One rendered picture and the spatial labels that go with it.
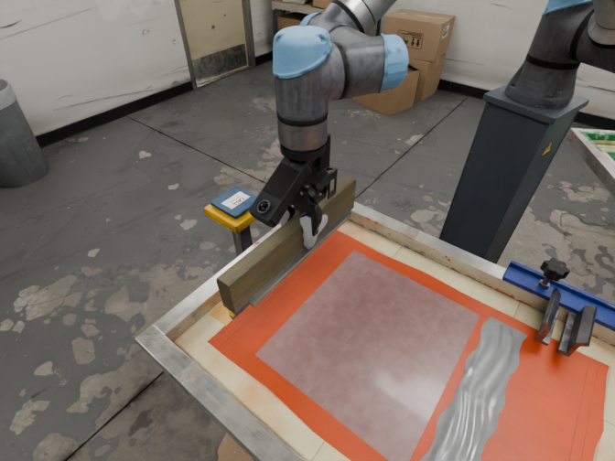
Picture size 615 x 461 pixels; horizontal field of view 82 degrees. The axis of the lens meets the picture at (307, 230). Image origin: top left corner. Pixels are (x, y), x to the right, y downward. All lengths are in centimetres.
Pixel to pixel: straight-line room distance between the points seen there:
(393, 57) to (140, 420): 163
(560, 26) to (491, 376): 75
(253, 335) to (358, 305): 22
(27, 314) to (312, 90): 210
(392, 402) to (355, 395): 6
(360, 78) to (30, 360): 197
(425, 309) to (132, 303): 167
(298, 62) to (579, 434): 69
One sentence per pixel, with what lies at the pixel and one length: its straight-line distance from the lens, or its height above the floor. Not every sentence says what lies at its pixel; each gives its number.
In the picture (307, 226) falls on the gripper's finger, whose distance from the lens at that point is 62.
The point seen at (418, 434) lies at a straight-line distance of 66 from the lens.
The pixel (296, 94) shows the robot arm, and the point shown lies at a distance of 50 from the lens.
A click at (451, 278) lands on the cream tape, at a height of 95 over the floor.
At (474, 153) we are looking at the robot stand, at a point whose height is 103.
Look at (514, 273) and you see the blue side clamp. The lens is 86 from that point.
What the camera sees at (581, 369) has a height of 95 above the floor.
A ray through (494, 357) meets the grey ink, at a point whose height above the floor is 96.
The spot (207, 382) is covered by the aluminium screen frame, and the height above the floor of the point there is 99.
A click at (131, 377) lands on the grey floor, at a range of 190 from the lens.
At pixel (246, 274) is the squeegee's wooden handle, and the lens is 57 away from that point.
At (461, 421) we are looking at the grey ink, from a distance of 69.
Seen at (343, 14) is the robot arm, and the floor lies 144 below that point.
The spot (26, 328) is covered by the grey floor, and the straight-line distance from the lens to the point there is 232.
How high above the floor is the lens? 157
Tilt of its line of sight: 43 degrees down
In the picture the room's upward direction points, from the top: straight up
